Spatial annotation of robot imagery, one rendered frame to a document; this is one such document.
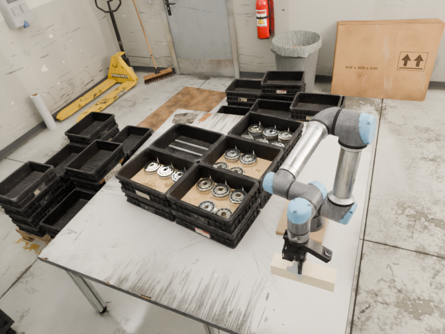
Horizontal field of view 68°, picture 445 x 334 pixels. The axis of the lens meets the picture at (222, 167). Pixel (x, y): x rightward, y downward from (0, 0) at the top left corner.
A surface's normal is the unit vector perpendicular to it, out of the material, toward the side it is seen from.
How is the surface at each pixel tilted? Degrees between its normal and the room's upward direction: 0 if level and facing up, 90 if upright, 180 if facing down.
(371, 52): 79
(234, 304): 0
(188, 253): 0
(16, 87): 90
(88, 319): 0
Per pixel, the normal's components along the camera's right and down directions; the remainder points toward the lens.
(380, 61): -0.41, 0.44
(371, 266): -0.13, -0.76
